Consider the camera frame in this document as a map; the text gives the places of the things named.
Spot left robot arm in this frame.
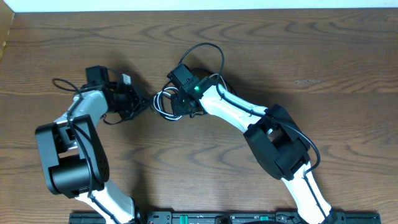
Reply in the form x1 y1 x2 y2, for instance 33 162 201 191
35 65 148 223

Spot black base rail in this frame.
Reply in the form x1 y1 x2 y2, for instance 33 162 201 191
68 210 381 224

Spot white usb cable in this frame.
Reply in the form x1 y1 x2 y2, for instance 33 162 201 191
154 73 229 121

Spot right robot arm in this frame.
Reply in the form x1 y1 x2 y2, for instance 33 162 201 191
169 74 333 223

